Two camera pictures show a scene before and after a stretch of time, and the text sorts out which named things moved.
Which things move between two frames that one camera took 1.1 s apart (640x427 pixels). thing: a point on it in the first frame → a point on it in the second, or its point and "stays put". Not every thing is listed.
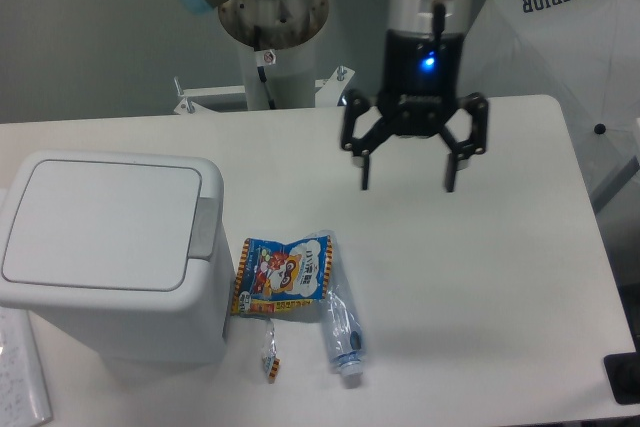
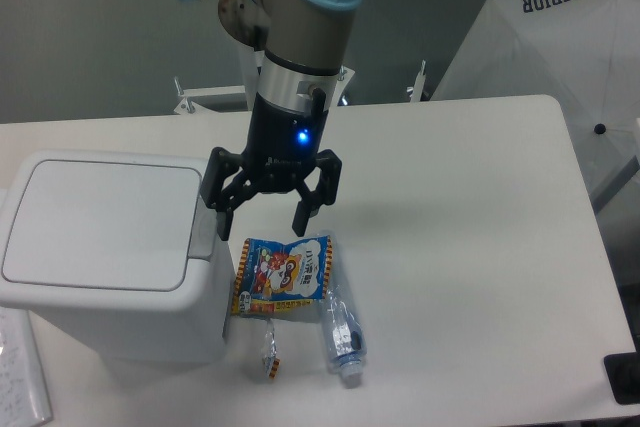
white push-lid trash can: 126,253 stays put
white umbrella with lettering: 574,35 stays put
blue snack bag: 272,273 stays put
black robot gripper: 419,95 → 281,149
